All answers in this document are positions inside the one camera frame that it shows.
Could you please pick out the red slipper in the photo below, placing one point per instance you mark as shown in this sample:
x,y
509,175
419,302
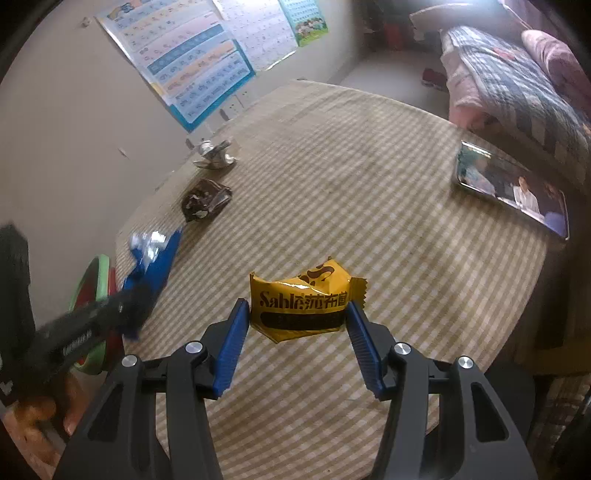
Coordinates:
x,y
434,78

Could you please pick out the dark cabinet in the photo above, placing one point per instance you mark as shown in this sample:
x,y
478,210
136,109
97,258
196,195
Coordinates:
x,y
388,27

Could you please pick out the green bordered wall poster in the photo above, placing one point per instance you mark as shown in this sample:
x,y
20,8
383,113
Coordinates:
x,y
304,23

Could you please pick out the silver crumpled wrapper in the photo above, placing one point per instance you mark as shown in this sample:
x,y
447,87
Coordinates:
x,y
214,154

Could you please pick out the green bin with red inside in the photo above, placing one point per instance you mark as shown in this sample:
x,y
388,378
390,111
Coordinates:
x,y
99,272

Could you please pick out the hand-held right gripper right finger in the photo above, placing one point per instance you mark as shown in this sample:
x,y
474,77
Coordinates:
x,y
367,360

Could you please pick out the pink pillow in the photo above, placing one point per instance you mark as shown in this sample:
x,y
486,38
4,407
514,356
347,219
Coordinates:
x,y
558,64

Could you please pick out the white wall socket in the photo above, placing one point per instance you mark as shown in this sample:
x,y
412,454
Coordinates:
x,y
224,114
245,98

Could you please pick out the brown pink snack wrapper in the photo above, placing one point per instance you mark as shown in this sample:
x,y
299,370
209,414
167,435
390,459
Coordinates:
x,y
203,201

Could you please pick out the beige striped tablecloth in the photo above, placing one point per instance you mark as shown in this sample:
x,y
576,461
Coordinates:
x,y
369,207

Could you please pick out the person's left hand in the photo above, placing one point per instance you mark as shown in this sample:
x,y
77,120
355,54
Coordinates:
x,y
74,401

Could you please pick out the smartphone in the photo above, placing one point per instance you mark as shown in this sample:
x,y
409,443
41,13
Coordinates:
x,y
508,189

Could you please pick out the patchwork bed blanket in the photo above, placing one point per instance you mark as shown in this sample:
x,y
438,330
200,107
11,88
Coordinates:
x,y
508,92

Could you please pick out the yellow snack packet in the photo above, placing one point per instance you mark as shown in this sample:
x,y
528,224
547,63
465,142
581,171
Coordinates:
x,y
295,300

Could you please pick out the blue snack bag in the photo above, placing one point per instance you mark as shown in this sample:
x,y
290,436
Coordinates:
x,y
159,267

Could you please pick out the blue bordered wall poster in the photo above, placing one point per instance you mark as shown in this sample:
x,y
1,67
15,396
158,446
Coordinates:
x,y
184,60

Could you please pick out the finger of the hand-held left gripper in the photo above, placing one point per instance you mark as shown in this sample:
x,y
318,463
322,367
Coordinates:
x,y
92,325

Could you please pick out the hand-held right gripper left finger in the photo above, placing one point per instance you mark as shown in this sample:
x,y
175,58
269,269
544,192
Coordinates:
x,y
231,350

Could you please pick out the white wall chart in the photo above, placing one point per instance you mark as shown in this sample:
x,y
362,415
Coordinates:
x,y
258,37

